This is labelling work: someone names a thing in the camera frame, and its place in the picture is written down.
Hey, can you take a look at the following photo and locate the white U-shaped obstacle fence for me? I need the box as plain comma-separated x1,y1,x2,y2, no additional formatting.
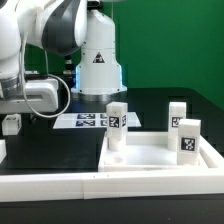
0,139,224,202

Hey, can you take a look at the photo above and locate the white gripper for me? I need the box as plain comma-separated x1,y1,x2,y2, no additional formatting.
0,78,59,114

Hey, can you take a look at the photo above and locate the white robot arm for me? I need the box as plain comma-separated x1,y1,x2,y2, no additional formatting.
0,0,127,114

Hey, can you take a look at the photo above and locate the white square tabletop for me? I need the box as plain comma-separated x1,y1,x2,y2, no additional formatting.
98,132,207,172

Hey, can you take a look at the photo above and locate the white marker sheet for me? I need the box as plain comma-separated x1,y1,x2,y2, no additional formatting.
52,112,142,130

